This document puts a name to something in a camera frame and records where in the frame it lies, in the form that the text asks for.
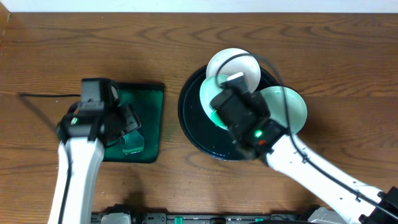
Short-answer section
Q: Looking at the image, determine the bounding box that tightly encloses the green sponge cloth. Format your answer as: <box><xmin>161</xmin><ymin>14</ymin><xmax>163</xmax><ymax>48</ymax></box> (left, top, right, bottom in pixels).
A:
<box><xmin>122</xmin><ymin>131</ymin><xmax>144</xmax><ymax>154</ymax></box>

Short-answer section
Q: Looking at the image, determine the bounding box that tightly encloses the teal plate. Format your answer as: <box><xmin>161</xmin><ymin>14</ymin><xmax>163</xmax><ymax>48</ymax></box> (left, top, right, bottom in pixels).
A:
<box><xmin>261</xmin><ymin>86</ymin><xmax>308</xmax><ymax>134</ymax></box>
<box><xmin>200</xmin><ymin>75</ymin><xmax>228</xmax><ymax>130</ymax></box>

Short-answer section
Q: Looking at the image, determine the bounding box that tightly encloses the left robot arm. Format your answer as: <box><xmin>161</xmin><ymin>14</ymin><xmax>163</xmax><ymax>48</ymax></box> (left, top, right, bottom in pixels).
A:
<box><xmin>48</xmin><ymin>103</ymin><xmax>144</xmax><ymax>223</ymax></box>

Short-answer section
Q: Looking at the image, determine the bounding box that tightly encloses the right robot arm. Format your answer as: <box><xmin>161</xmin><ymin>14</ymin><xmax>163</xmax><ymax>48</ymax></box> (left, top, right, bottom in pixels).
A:
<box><xmin>200</xmin><ymin>86</ymin><xmax>397</xmax><ymax>223</ymax></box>

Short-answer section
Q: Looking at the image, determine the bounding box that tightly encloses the black rectangular tray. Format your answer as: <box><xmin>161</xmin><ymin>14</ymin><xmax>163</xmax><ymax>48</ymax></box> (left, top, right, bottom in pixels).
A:
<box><xmin>103</xmin><ymin>83</ymin><xmax>164</xmax><ymax>164</ymax></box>

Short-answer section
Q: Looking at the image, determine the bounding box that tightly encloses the black round tray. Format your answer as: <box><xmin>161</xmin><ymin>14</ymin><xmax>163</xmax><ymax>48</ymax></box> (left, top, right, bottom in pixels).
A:
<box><xmin>178</xmin><ymin>67</ymin><xmax>288</xmax><ymax>161</ymax></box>

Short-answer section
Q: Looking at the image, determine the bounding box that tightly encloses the white plate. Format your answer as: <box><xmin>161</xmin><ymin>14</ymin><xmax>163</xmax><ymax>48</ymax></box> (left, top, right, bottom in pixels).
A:
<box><xmin>206</xmin><ymin>48</ymin><xmax>261</xmax><ymax>92</ymax></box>

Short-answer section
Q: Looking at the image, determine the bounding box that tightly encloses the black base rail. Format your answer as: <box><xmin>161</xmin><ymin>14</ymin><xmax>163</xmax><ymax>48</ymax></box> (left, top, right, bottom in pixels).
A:
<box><xmin>90</xmin><ymin>205</ymin><xmax>343</xmax><ymax>224</ymax></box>

